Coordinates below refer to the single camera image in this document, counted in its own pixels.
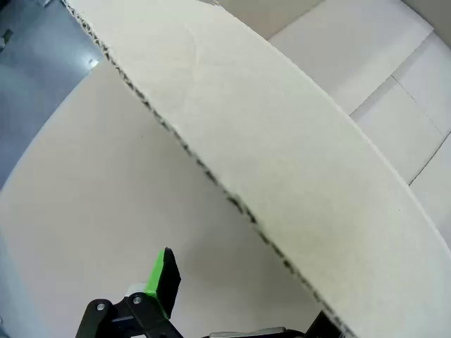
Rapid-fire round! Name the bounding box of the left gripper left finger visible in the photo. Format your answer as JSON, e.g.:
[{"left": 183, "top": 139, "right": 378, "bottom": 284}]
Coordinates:
[{"left": 75, "top": 248, "right": 184, "bottom": 338}]

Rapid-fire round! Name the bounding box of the brown cardboard shipping box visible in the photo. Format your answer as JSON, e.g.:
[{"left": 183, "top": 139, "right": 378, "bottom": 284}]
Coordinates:
[{"left": 63, "top": 0, "right": 451, "bottom": 338}]

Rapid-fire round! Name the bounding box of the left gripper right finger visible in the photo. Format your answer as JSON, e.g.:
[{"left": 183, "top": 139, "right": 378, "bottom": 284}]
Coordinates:
[{"left": 305, "top": 311, "right": 348, "bottom": 338}]

